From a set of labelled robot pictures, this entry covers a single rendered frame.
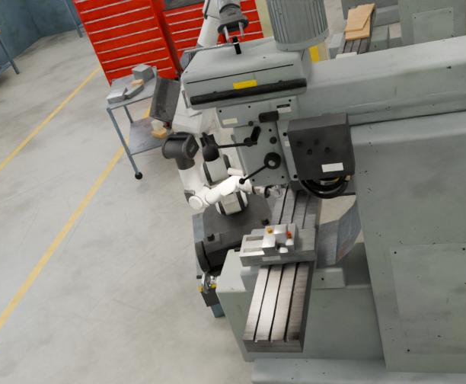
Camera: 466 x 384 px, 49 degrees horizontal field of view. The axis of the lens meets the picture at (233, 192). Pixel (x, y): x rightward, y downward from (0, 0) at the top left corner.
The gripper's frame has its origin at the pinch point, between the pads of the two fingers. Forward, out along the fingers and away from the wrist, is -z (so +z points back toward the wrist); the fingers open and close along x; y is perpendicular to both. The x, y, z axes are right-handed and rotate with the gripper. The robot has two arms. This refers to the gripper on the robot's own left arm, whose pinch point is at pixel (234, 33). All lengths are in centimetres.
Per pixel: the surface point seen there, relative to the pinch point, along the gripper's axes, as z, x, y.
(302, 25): -15.6, -24.8, 11.1
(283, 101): -28.7, -12.3, -11.4
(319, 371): -112, 2, -138
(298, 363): -106, 13, -142
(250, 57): -14.1, -4.1, 0.5
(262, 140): -32.8, -0.3, -28.3
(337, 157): -59, -26, -7
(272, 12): -8.4, -16.0, 13.5
